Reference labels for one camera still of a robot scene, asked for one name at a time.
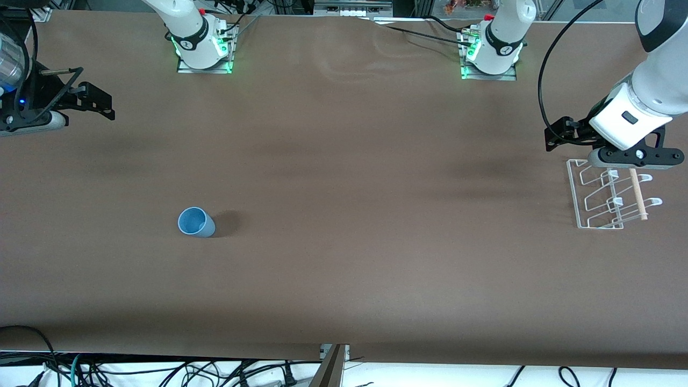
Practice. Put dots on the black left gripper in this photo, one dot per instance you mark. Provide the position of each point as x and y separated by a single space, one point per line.
579 132

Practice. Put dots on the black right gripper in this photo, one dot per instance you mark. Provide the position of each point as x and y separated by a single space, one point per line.
47 97

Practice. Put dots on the blue plastic cup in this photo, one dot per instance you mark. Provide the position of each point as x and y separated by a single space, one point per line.
201 228

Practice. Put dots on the wooden rack dowel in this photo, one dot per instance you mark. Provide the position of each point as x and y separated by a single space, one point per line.
638 193

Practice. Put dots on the white power strip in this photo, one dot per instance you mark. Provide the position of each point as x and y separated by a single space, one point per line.
352 12

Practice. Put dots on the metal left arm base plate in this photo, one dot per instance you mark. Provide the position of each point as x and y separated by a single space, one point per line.
510 76

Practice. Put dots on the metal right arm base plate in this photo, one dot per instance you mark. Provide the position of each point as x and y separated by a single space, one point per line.
185 67

